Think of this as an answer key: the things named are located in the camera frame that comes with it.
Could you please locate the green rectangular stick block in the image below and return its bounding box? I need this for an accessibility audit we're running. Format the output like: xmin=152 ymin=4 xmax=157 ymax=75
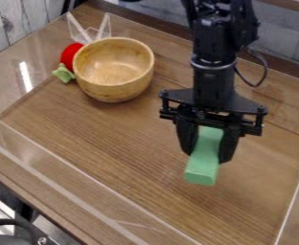
xmin=184 ymin=126 xmax=222 ymax=186

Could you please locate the black cable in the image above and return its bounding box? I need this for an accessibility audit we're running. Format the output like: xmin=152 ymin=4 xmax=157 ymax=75
xmin=0 ymin=217 xmax=28 ymax=245

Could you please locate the brown wooden bowl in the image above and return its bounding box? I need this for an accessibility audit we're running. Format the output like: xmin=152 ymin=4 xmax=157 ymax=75
xmin=73 ymin=37 xmax=154 ymax=102

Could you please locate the red plush tomato toy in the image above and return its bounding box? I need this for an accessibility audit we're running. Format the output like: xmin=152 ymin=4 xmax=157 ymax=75
xmin=51 ymin=42 xmax=82 ymax=83

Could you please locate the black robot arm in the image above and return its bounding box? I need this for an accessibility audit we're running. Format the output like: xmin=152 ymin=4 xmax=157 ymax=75
xmin=160 ymin=0 xmax=267 ymax=164

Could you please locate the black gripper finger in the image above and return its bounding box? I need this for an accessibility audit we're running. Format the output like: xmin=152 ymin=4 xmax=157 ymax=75
xmin=174 ymin=117 xmax=198 ymax=155
xmin=218 ymin=124 xmax=241 ymax=164

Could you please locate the clear acrylic table barrier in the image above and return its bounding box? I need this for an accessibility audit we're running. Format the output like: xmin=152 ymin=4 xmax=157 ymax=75
xmin=0 ymin=121 xmax=299 ymax=245

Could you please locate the black table clamp mount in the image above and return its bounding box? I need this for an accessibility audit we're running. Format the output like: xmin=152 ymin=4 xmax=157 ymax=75
xmin=14 ymin=203 xmax=58 ymax=245

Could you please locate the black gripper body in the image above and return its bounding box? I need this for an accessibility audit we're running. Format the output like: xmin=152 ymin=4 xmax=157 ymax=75
xmin=158 ymin=89 xmax=267 ymax=136

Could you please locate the clear acrylic corner bracket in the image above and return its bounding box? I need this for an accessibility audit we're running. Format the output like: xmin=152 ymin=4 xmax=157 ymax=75
xmin=66 ymin=12 xmax=110 ymax=45

